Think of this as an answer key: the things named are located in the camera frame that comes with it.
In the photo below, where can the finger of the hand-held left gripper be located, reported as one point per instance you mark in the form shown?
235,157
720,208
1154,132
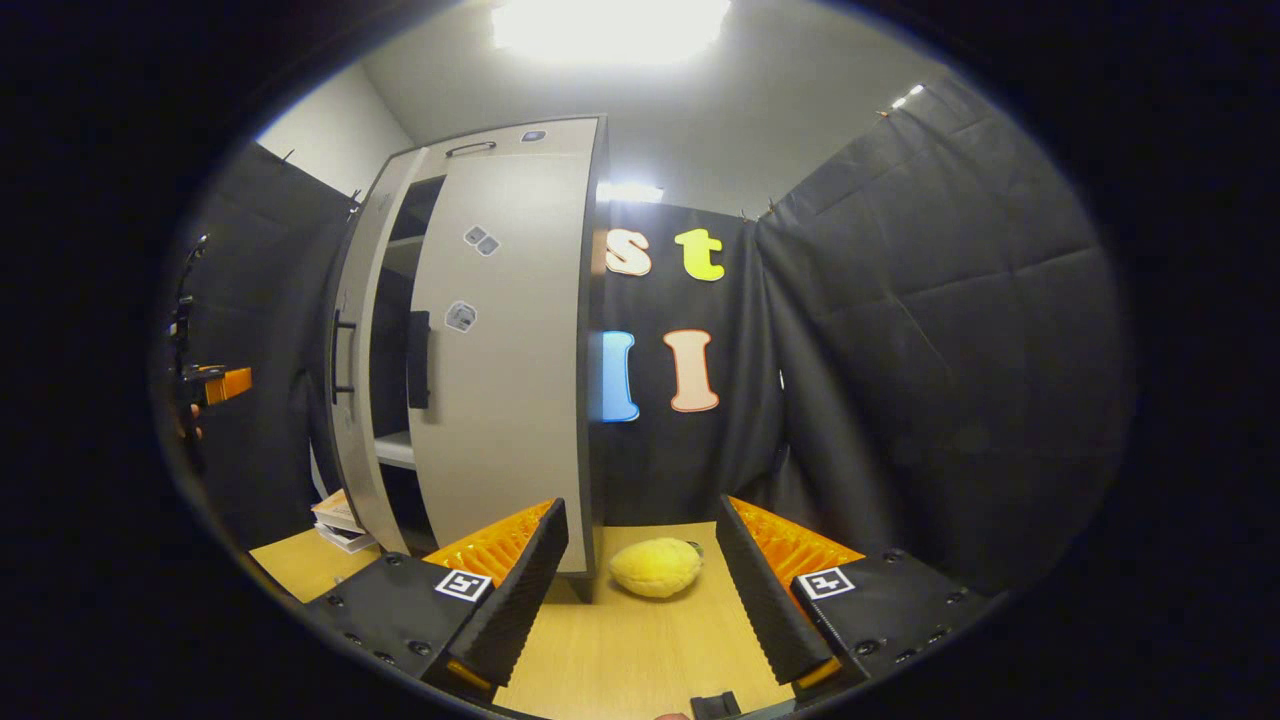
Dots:
230,384

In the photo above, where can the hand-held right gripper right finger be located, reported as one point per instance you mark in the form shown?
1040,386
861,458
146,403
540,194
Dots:
765,605

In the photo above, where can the grey cabinet body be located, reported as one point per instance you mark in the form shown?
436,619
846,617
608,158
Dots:
500,135

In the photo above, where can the small ceiling light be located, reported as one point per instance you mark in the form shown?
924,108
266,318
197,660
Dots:
908,96
630,193

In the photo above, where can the large ceiling light panel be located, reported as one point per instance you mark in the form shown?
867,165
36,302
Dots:
610,30

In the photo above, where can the black backdrop cloth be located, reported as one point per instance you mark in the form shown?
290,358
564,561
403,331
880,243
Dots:
900,350

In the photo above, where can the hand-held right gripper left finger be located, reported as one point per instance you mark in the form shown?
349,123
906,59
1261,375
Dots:
520,600

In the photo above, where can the grey cabinet door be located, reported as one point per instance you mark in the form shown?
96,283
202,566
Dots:
372,230
520,400

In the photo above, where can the yellow plush toy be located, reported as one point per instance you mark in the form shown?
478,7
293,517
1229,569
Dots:
655,568

